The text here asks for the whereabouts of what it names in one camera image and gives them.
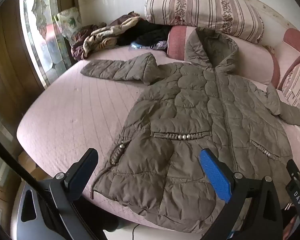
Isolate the brown and beige blanket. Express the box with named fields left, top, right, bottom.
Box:
left=70, top=11, right=143, bottom=61

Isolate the wooden wardrobe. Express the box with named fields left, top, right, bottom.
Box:
left=0, top=0, right=46, bottom=140

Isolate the floral green cushion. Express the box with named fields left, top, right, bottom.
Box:
left=54, top=6, right=82, bottom=46

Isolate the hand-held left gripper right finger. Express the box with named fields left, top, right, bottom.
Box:
left=198, top=148, right=284, bottom=240

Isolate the striped cushion at right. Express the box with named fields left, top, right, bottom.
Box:
left=281, top=62, right=300, bottom=143

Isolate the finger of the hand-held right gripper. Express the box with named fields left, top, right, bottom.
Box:
left=286, top=158, right=300, bottom=183

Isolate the stained glass window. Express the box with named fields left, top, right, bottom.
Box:
left=19, top=0, right=73, bottom=88

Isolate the striped floral pillow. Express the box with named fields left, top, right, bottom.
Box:
left=144, top=0, right=265, bottom=43

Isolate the blue plastic bag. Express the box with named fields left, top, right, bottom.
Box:
left=129, top=41, right=144, bottom=51

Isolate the black clothes pile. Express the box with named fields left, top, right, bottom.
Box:
left=116, top=19, right=171, bottom=49

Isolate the pink bolster pillow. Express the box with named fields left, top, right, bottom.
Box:
left=166, top=26, right=280, bottom=88

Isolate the clear plastic bag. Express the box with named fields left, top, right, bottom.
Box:
left=151, top=40, right=168, bottom=51

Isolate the pink quilted bed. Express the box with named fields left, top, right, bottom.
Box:
left=16, top=44, right=300, bottom=233

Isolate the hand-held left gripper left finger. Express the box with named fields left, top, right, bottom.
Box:
left=16, top=148, right=105, bottom=240

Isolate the thick black cable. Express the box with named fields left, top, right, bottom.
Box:
left=0, top=129, right=54, bottom=198

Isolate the olive quilted hooded jacket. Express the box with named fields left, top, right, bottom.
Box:
left=80, top=26, right=300, bottom=233

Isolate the dark pink pillow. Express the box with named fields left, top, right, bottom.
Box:
left=265, top=28, right=300, bottom=90

